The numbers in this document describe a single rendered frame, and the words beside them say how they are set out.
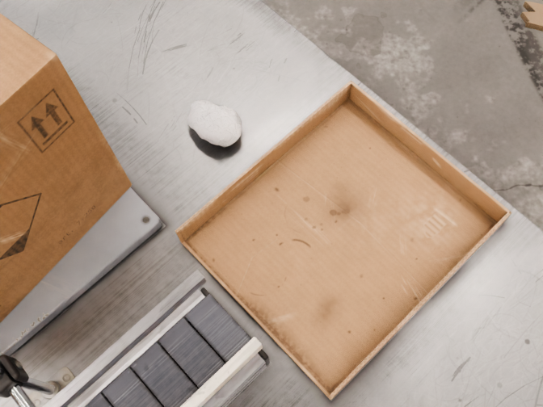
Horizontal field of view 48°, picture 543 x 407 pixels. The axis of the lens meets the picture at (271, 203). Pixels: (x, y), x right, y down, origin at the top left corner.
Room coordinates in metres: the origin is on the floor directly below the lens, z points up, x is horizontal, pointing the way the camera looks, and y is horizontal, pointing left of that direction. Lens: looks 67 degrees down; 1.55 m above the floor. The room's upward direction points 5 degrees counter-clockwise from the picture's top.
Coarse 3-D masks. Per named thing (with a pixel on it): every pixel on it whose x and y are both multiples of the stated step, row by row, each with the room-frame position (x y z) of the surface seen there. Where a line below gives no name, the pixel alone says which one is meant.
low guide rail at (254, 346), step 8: (248, 344) 0.11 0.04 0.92; (256, 344) 0.11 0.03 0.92; (240, 352) 0.11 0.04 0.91; (248, 352) 0.11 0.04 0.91; (256, 352) 0.11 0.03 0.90; (232, 360) 0.10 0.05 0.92; (240, 360) 0.10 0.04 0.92; (248, 360) 0.10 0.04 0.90; (224, 368) 0.09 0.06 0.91; (232, 368) 0.09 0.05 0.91; (240, 368) 0.09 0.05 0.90; (216, 376) 0.08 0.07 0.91; (224, 376) 0.08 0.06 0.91; (232, 376) 0.09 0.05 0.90; (208, 384) 0.08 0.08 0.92; (216, 384) 0.08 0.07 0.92; (224, 384) 0.08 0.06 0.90; (200, 392) 0.07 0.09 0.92; (208, 392) 0.07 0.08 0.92; (192, 400) 0.06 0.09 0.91; (200, 400) 0.06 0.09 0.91
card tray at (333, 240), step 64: (320, 128) 0.40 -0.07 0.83; (384, 128) 0.39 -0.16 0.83; (256, 192) 0.32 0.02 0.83; (320, 192) 0.31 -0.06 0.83; (384, 192) 0.30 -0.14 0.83; (448, 192) 0.30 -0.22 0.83; (256, 256) 0.23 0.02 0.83; (320, 256) 0.23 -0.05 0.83; (384, 256) 0.22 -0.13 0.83; (448, 256) 0.21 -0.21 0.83; (256, 320) 0.16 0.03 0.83; (320, 320) 0.15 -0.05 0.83; (384, 320) 0.14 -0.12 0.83; (320, 384) 0.08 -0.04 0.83
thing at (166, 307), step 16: (176, 288) 0.16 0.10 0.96; (192, 288) 0.16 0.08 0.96; (160, 304) 0.15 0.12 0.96; (176, 304) 0.15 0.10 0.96; (144, 320) 0.14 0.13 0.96; (160, 320) 0.14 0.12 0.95; (128, 336) 0.12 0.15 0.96; (144, 336) 0.12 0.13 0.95; (112, 352) 0.11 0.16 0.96; (96, 368) 0.09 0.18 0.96; (80, 384) 0.08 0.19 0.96; (64, 400) 0.07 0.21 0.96
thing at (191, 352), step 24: (192, 312) 0.16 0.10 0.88; (216, 312) 0.16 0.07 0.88; (168, 336) 0.14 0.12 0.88; (192, 336) 0.13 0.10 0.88; (216, 336) 0.13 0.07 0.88; (240, 336) 0.13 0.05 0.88; (144, 360) 0.11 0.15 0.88; (168, 360) 0.11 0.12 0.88; (192, 360) 0.11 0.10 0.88; (216, 360) 0.11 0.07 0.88; (120, 384) 0.09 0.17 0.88; (144, 384) 0.09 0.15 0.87; (168, 384) 0.08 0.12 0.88; (192, 384) 0.08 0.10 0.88
